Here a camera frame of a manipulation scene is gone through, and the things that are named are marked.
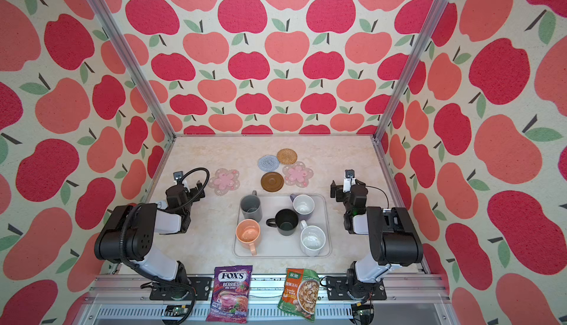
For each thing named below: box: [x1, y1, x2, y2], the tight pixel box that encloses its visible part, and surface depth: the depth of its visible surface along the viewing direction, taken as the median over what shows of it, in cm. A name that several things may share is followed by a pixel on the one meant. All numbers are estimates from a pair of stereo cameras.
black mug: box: [265, 208, 299, 237], surface depth 84 cm
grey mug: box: [240, 190, 263, 223], surface depth 87 cm
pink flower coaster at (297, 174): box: [282, 161, 314, 188], surface depth 107 cm
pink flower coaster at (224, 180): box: [208, 168, 241, 196], surface depth 104 cm
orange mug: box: [235, 218, 261, 257], surface depth 82 cm
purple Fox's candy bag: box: [205, 265, 254, 324], surface depth 73 cm
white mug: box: [299, 220, 327, 257], surface depth 81 cm
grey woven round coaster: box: [257, 155, 280, 173], surface depth 113 cm
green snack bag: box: [277, 267, 320, 323], surface depth 74 cm
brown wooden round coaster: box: [260, 171, 285, 193], surface depth 103 cm
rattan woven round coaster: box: [276, 147, 298, 165], surface depth 114 cm
